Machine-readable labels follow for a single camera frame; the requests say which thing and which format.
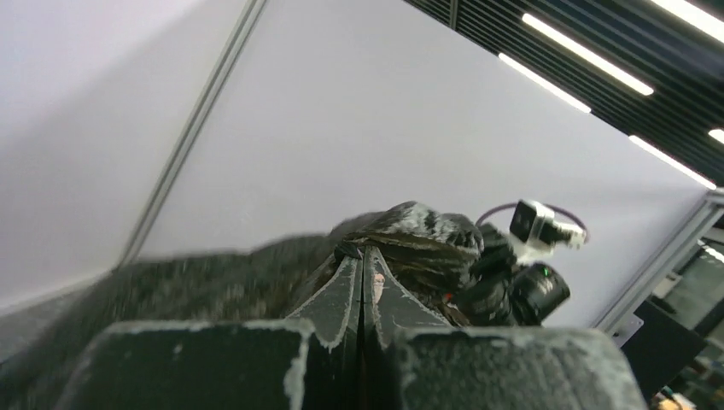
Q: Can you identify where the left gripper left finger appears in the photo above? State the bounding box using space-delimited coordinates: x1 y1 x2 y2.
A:
56 258 362 409

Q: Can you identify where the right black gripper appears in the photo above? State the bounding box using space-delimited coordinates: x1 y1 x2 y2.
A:
455 223 571 327

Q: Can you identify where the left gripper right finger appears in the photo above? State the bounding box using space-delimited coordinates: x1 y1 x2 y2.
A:
362 247 646 410

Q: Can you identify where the black trash bag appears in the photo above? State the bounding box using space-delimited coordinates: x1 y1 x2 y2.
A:
1 201 483 409

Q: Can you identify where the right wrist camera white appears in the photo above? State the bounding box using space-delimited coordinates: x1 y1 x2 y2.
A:
508 200 588 265

